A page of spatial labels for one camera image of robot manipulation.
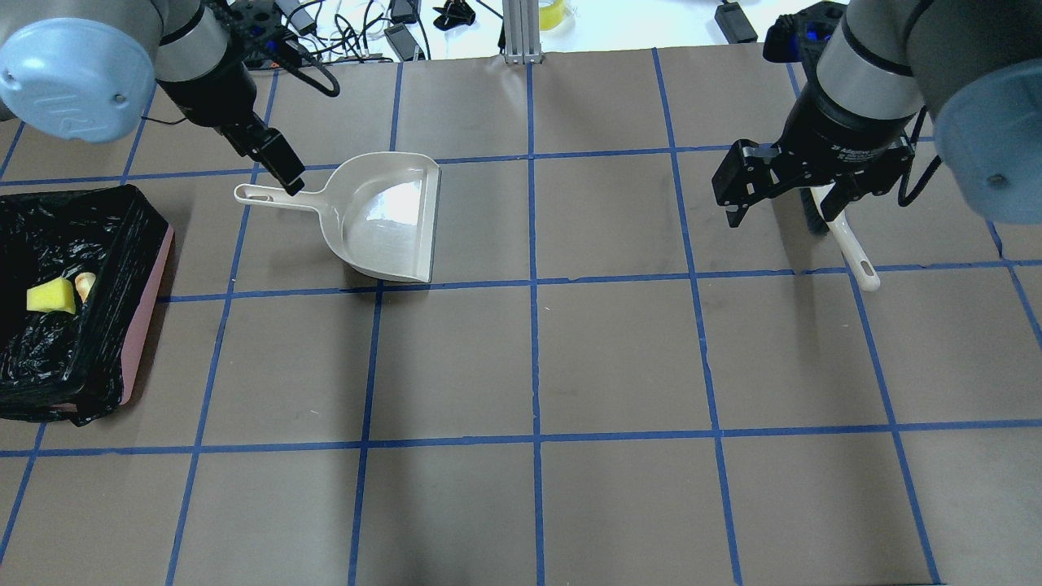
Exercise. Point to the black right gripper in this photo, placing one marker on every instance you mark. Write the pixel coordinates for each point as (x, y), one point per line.
(842, 130)

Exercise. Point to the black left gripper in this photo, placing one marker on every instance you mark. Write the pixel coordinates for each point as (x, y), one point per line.
(213, 96)

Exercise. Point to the white brush black bristles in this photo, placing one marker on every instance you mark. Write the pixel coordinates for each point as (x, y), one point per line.
(856, 259)

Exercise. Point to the white plastic dustpan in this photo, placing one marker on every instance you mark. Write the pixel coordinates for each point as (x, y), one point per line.
(376, 212)

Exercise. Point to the curved croissant bread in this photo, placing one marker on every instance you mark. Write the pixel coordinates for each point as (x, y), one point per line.
(83, 285)

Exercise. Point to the yellow green sponge piece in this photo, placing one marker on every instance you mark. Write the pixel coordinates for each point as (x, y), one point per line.
(58, 295)

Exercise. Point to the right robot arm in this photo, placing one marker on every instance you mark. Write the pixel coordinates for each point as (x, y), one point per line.
(893, 90)

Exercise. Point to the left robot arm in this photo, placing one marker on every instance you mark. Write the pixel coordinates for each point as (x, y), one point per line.
(84, 71)

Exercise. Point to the bin with black bag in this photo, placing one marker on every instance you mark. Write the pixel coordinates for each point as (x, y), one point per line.
(59, 367)

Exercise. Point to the black adapter on bench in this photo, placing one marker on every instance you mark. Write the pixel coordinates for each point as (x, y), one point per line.
(734, 24)

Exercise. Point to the yellow tape roll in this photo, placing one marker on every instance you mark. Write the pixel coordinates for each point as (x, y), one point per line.
(553, 14)

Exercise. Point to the aluminium frame post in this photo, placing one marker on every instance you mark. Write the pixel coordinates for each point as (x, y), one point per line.
(521, 28)

